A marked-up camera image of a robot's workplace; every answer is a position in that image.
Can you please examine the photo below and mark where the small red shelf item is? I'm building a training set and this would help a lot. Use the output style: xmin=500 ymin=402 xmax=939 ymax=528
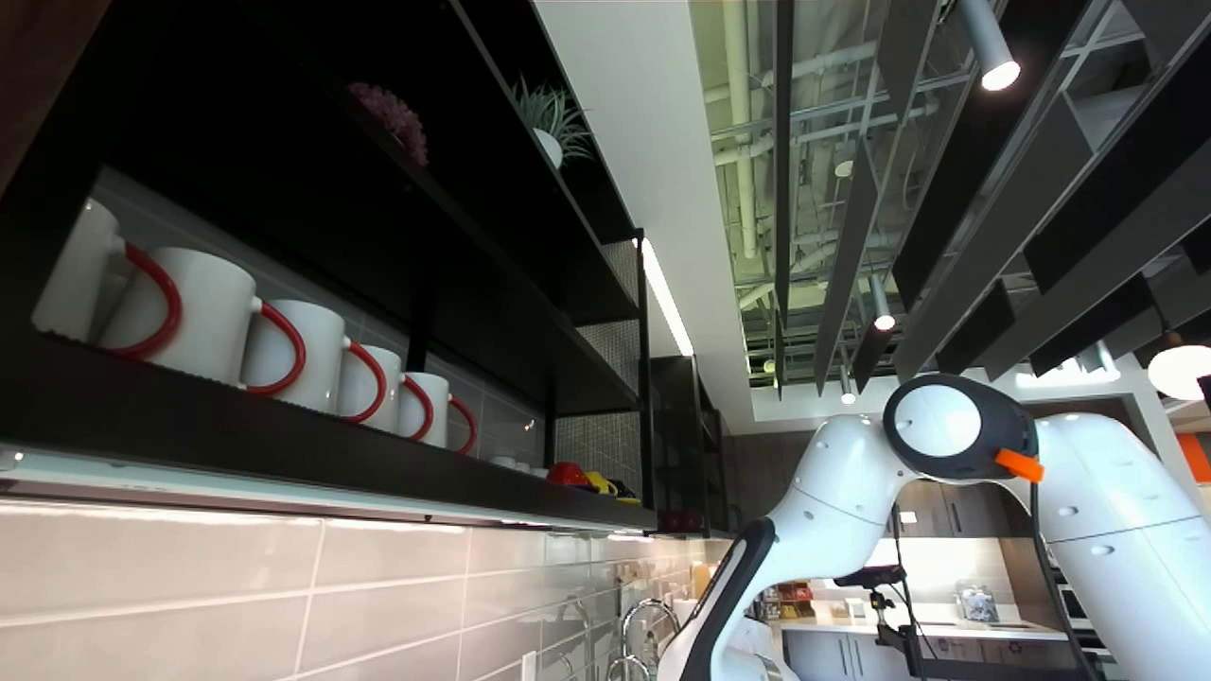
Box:
xmin=545 ymin=457 xmax=595 ymax=494

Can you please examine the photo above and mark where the long linear ceiling light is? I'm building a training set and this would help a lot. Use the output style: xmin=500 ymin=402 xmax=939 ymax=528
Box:
xmin=635 ymin=229 xmax=699 ymax=363

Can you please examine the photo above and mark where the green plant white pot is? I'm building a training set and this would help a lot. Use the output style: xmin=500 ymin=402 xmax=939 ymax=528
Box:
xmin=507 ymin=77 xmax=595 ymax=174

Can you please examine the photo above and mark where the ceiling spot lamp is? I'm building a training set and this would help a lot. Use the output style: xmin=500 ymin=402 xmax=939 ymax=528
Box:
xmin=956 ymin=0 xmax=1027 ymax=93
xmin=868 ymin=270 xmax=899 ymax=336

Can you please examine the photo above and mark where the purple potted plant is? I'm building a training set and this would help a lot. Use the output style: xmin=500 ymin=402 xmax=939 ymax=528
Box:
xmin=343 ymin=78 xmax=431 ymax=174

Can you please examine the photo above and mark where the small black mounted device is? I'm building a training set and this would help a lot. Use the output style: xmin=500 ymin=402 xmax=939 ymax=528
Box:
xmin=830 ymin=565 xmax=917 ymax=596

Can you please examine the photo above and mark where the round white ceiling lamp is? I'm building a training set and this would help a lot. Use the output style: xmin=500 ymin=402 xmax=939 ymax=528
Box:
xmin=1148 ymin=336 xmax=1211 ymax=410

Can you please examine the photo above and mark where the white mug red handle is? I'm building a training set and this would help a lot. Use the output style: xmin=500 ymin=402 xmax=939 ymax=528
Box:
xmin=237 ymin=295 xmax=352 ymax=417
xmin=97 ymin=242 xmax=265 ymax=388
xmin=394 ymin=367 xmax=454 ymax=446
xmin=338 ymin=336 xmax=410 ymax=430
xmin=30 ymin=195 xmax=127 ymax=346

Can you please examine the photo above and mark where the black wall shelf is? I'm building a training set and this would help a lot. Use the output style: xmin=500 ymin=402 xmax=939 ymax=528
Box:
xmin=0 ymin=0 xmax=730 ymax=538

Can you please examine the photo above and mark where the black metal stand frame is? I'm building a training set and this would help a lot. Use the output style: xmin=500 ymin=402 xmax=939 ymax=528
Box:
xmin=886 ymin=502 xmax=1094 ymax=681

